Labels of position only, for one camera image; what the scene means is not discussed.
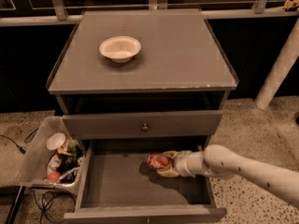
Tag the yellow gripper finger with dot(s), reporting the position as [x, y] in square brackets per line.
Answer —
[171, 154]
[168, 172]

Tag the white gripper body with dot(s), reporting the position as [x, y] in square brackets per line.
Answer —
[181, 163]

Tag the red coke can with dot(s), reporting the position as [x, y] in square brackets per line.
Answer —
[158, 161]

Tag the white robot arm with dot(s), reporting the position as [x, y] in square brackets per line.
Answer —
[220, 162]

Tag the closed grey top drawer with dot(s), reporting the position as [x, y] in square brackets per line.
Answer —
[140, 125]

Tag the open grey middle drawer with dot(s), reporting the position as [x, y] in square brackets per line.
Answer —
[118, 187]

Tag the grey drawer cabinet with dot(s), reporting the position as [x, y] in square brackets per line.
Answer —
[179, 67]

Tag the orange ball in bin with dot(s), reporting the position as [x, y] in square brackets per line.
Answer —
[54, 177]

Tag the clear plastic bin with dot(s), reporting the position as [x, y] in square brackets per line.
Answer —
[38, 161]

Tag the white cup in bin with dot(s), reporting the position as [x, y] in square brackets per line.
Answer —
[56, 141]

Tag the white paper bowl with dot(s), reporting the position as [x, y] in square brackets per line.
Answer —
[120, 49]

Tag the white diagonal pole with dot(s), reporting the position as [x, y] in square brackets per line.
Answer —
[280, 69]

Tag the metal window railing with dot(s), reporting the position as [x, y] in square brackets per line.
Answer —
[38, 12]

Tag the yellow object on railing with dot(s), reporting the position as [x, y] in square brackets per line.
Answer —
[291, 5]

